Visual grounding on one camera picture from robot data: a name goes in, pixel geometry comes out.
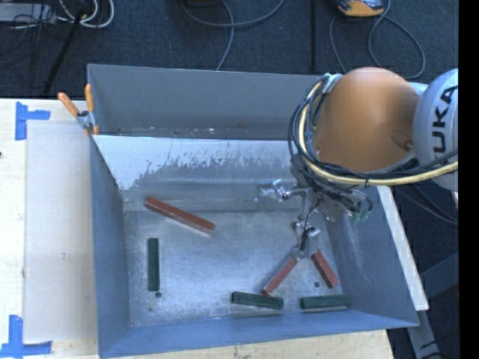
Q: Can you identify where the dark green flat block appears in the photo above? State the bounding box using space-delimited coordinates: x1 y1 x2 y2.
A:
146 237 162 292
299 294 352 311
230 291 285 311

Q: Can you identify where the grey metal bin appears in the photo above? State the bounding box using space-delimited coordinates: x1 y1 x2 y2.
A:
86 64 430 359

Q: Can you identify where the red-brown flat block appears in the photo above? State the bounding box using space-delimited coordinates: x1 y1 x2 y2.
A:
310 248 341 289
260 256 300 299
144 196 216 236

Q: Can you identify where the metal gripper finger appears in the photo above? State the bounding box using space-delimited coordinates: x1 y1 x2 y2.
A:
289 220 322 262
256 178 312 203

